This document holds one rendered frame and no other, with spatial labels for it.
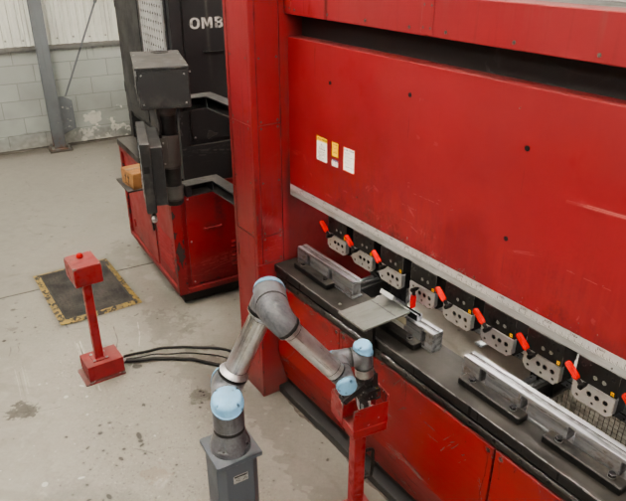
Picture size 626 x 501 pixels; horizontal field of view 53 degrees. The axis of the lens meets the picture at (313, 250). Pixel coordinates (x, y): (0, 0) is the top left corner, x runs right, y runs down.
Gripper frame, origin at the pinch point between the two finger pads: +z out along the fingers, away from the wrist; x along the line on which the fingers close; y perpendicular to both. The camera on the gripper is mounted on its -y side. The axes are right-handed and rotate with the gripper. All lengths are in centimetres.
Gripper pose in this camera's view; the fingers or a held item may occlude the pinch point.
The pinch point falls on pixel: (362, 415)
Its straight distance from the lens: 266.4
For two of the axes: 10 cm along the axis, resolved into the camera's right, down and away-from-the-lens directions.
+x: -4.2, -4.0, 8.1
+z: 0.8, 8.8, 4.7
